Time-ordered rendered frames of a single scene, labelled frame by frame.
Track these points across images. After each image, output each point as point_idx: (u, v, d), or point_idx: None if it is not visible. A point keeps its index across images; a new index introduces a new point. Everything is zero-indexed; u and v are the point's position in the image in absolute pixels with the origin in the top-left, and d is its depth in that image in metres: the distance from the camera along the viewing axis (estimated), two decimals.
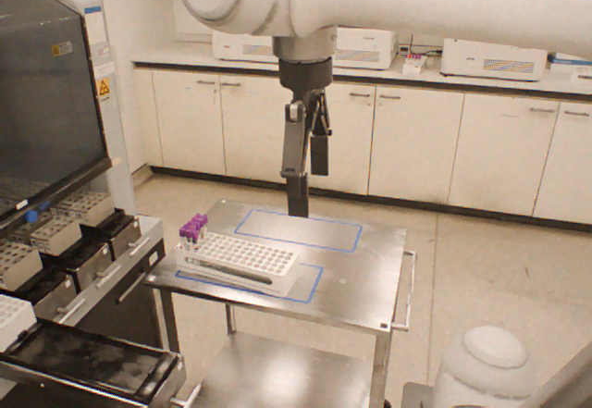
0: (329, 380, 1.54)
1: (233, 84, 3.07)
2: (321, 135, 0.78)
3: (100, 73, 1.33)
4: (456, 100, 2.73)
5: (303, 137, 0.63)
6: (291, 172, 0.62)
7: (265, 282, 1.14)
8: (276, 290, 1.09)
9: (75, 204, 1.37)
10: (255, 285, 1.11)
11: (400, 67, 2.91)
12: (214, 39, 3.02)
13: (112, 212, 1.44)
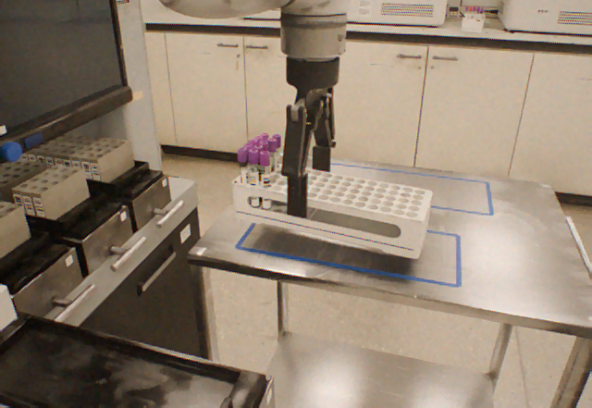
0: (425, 399, 1.13)
1: (260, 47, 2.66)
2: (325, 146, 0.77)
3: None
4: (524, 61, 2.32)
5: (304, 137, 0.64)
6: (291, 171, 0.65)
7: None
8: (405, 248, 0.67)
9: (80, 153, 0.96)
10: (369, 240, 0.68)
11: (455, 25, 2.50)
12: None
13: (131, 166, 1.03)
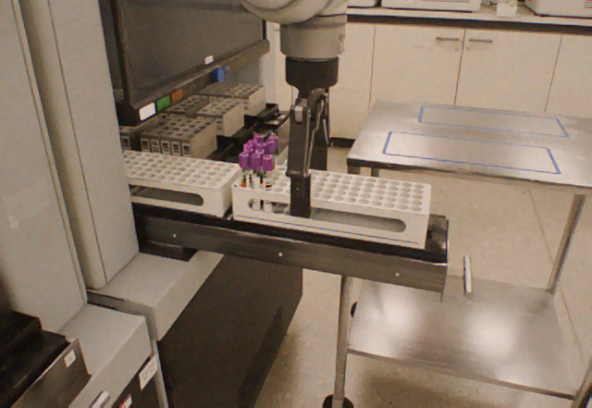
0: (499, 306, 1.36)
1: None
2: (321, 145, 0.77)
3: None
4: (552, 43, 2.55)
5: (308, 138, 0.64)
6: (296, 171, 0.64)
7: None
8: (411, 241, 0.68)
9: (230, 92, 1.18)
10: (375, 236, 0.69)
11: (488, 11, 2.73)
12: None
13: (265, 107, 1.26)
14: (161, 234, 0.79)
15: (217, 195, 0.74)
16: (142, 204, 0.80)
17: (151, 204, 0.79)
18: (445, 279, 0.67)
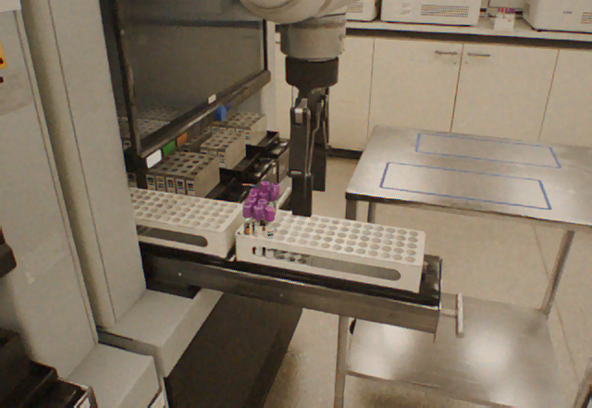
0: (494, 327, 1.39)
1: None
2: (320, 150, 0.76)
3: None
4: (549, 56, 2.58)
5: (309, 138, 0.65)
6: (298, 172, 0.65)
7: (379, 278, 0.75)
8: (405, 290, 0.71)
9: (232, 122, 1.22)
10: (371, 283, 0.73)
11: (487, 25, 2.76)
12: None
13: (265, 135, 1.29)
14: (166, 272, 0.82)
15: (221, 238, 0.78)
16: (149, 242, 0.83)
17: (157, 244, 0.82)
18: (437, 322, 0.70)
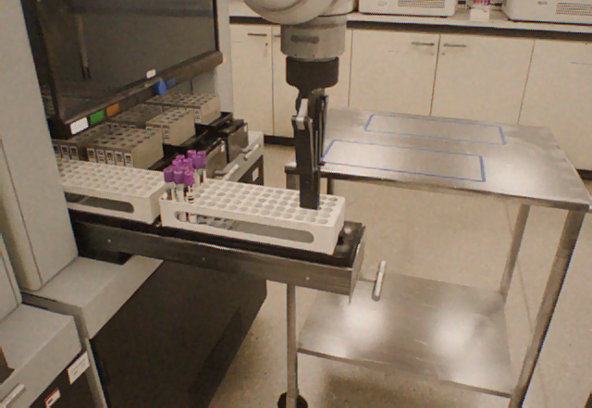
0: (450, 307, 1.41)
1: None
2: None
3: None
4: (525, 47, 2.60)
5: None
6: None
7: None
8: (319, 252, 0.73)
9: (184, 102, 1.23)
10: (287, 246, 0.74)
11: (463, 17, 2.78)
12: None
13: (218, 116, 1.31)
14: (97, 239, 0.84)
15: (146, 204, 0.79)
16: (80, 211, 0.84)
17: (88, 212, 0.84)
18: (351, 283, 0.72)
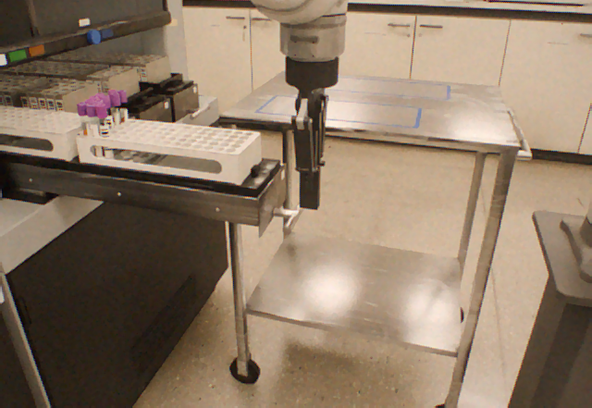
0: (404, 272, 1.40)
1: (265, 18, 2.93)
2: None
3: None
4: (501, 28, 2.59)
5: None
6: None
7: None
8: (228, 182, 0.72)
9: (130, 61, 1.23)
10: (197, 178, 0.74)
11: None
12: None
13: (168, 77, 1.30)
14: (19, 179, 0.83)
15: (63, 140, 0.79)
16: (5, 151, 0.84)
17: (11, 152, 0.83)
18: (259, 213, 0.71)
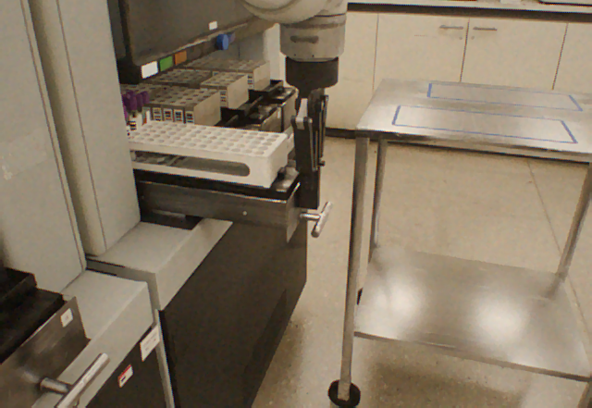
0: (509, 290, 1.32)
1: None
2: None
3: None
4: (558, 30, 2.52)
5: None
6: None
7: None
8: (256, 185, 0.71)
9: (234, 67, 1.15)
10: (224, 180, 0.72)
11: None
12: None
13: (268, 83, 1.23)
14: None
15: None
16: None
17: None
18: (288, 216, 0.70)
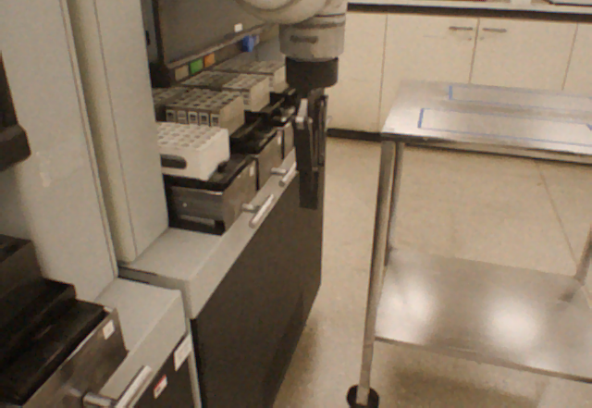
0: (527, 293, 1.31)
1: None
2: None
3: None
4: (568, 31, 2.50)
5: None
6: None
7: None
8: (193, 178, 0.74)
9: (253, 68, 1.14)
10: (164, 173, 0.75)
11: (502, 0, 2.68)
12: None
13: (288, 85, 1.21)
14: None
15: None
16: None
17: None
18: (224, 208, 0.73)
